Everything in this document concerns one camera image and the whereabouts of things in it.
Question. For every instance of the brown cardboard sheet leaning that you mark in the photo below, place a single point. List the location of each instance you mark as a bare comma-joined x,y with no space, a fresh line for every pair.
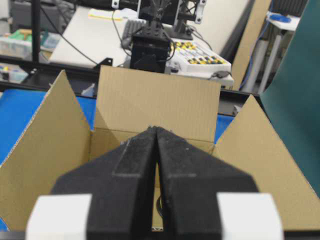
248,41

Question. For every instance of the dark green board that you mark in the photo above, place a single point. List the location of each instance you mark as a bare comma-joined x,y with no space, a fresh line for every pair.
292,100

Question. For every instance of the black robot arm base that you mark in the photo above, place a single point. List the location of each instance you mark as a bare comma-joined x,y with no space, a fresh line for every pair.
152,44

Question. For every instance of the clear plastic parts bin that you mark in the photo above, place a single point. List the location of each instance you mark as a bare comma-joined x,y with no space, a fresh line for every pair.
17,44

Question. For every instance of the white control pendant with buttons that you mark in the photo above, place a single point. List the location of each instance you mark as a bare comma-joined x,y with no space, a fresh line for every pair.
194,60

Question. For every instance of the blue table mat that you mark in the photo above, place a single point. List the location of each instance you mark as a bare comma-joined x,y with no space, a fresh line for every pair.
17,106

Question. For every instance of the black aluminium frame rail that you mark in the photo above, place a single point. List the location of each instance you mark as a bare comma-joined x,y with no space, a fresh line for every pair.
41,75

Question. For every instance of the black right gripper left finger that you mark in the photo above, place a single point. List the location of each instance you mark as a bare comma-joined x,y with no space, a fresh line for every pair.
108,198

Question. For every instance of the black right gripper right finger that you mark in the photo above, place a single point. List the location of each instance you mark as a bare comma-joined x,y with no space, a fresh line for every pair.
205,198

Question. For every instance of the yellow notepad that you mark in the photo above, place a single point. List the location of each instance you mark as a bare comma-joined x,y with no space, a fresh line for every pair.
105,14

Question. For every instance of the brown cardboard box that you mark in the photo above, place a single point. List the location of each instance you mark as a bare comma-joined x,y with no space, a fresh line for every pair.
58,139

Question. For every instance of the white foam board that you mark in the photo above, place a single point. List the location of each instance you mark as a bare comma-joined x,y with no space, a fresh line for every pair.
90,39

